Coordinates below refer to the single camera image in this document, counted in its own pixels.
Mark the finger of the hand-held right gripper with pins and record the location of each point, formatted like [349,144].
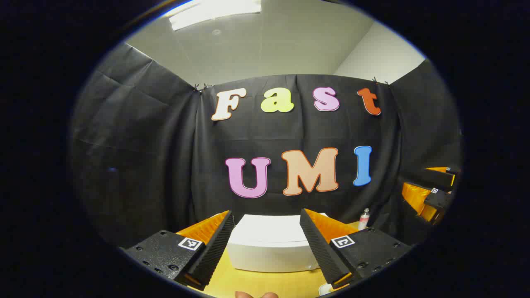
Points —
[439,199]
[434,178]

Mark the white microwave oven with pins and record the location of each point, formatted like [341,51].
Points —
[269,244]

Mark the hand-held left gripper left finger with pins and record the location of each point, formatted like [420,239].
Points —
[215,252]

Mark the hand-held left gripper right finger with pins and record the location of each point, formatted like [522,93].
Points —
[321,248]

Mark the ceiling light panel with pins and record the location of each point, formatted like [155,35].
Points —
[215,10]

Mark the small clear bottle red label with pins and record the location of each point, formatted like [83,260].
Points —
[364,221]

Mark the white square plate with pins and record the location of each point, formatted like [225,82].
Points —
[324,289]

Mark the black backdrop cloth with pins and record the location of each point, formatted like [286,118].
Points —
[165,165]

